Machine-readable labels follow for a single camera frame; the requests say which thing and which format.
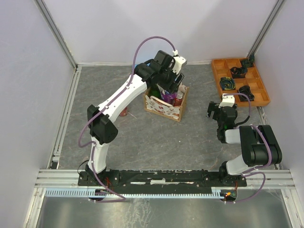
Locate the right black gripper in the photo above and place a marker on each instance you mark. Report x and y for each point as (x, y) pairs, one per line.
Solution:
(212, 107)

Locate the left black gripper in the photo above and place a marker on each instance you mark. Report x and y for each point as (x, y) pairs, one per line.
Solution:
(172, 86)

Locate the purple soda can front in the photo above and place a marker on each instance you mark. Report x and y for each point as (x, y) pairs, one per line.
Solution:
(168, 97)

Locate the purple soda can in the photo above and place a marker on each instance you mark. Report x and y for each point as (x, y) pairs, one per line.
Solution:
(177, 101)
(168, 97)

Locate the patterned canvas tote bag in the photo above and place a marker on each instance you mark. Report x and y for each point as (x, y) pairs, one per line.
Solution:
(158, 107)

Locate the red soda can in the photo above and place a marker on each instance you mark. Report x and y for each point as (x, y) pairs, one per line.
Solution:
(179, 95)
(124, 112)

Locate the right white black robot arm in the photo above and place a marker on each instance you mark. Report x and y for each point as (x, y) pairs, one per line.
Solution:
(259, 146)

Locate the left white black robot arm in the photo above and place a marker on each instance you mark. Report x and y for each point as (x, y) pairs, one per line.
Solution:
(163, 70)

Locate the dark green glass bottle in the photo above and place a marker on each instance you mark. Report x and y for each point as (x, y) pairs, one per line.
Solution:
(154, 91)

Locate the orange compartment tray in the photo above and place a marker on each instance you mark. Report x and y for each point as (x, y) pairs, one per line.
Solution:
(221, 68)

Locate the rolled dark sock left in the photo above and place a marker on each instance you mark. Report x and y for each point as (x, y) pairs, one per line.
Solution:
(227, 83)

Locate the rolled dark sock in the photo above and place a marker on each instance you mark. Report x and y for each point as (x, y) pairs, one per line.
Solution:
(248, 62)
(227, 83)
(245, 90)
(238, 72)

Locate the rolled dark sock bottom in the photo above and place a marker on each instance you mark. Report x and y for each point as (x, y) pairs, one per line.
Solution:
(245, 90)

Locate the rolled dark sock middle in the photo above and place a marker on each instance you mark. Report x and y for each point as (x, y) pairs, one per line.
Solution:
(238, 72)

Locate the rolled dark sock top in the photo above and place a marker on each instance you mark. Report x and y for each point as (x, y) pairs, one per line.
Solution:
(248, 62)

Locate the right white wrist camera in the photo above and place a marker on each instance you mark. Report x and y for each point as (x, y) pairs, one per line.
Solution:
(227, 100)

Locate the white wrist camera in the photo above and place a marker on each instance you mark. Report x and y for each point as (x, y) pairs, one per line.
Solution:
(227, 100)
(179, 62)

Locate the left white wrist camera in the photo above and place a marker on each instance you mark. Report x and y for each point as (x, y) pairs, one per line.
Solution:
(179, 62)

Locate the blue slotted cable duct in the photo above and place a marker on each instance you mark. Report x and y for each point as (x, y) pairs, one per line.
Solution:
(94, 194)

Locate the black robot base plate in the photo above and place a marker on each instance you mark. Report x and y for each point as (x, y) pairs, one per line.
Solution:
(168, 182)

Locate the aluminium frame rail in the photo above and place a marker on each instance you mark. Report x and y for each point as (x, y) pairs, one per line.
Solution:
(275, 179)

